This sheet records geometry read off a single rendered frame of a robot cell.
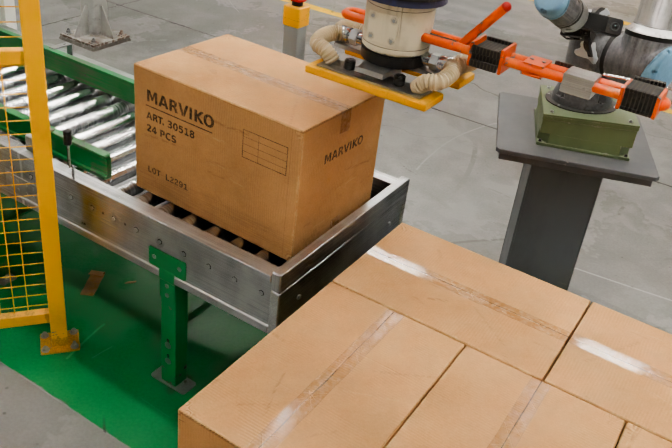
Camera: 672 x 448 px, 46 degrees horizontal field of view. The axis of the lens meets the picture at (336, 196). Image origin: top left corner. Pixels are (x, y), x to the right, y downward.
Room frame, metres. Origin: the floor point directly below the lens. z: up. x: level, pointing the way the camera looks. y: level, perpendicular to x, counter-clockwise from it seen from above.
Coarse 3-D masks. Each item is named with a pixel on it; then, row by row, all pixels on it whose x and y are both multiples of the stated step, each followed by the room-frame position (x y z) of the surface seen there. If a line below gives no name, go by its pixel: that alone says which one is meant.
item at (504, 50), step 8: (480, 40) 1.79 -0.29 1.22; (488, 40) 1.82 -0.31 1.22; (496, 40) 1.81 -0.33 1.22; (504, 40) 1.81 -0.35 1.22; (472, 48) 1.75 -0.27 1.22; (480, 48) 1.74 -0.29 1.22; (488, 48) 1.73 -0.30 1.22; (496, 48) 1.77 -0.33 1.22; (504, 48) 1.77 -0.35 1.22; (512, 48) 1.76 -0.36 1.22; (472, 56) 1.75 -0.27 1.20; (480, 56) 1.74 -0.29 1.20; (488, 56) 1.73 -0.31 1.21; (496, 56) 1.72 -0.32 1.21; (504, 56) 1.72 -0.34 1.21; (472, 64) 1.74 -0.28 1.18; (480, 64) 1.73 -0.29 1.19; (488, 64) 1.72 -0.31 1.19; (496, 64) 1.72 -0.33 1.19
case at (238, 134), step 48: (192, 48) 2.24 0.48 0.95; (240, 48) 2.29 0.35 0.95; (144, 96) 2.05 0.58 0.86; (192, 96) 1.95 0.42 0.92; (240, 96) 1.92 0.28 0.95; (288, 96) 1.96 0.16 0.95; (336, 96) 2.00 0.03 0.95; (144, 144) 2.05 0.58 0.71; (192, 144) 1.95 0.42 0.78; (240, 144) 1.86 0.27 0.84; (288, 144) 1.78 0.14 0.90; (336, 144) 1.90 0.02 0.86; (192, 192) 1.95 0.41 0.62; (240, 192) 1.86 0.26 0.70; (288, 192) 1.77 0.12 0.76; (336, 192) 1.92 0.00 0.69; (288, 240) 1.77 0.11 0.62
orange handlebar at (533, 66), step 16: (352, 16) 1.92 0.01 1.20; (432, 32) 1.86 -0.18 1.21; (448, 48) 1.80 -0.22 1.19; (464, 48) 1.78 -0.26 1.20; (512, 64) 1.72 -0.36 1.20; (528, 64) 1.70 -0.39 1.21; (544, 64) 1.70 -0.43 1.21; (560, 80) 1.66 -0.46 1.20; (608, 80) 1.66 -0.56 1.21; (608, 96) 1.61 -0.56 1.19
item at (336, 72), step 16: (320, 64) 1.85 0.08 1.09; (336, 64) 1.86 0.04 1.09; (352, 64) 1.83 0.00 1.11; (336, 80) 1.80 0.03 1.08; (352, 80) 1.78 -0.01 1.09; (368, 80) 1.78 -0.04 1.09; (384, 80) 1.79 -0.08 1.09; (400, 80) 1.76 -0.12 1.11; (384, 96) 1.74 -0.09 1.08; (400, 96) 1.72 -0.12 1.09; (416, 96) 1.72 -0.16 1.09; (432, 96) 1.74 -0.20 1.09
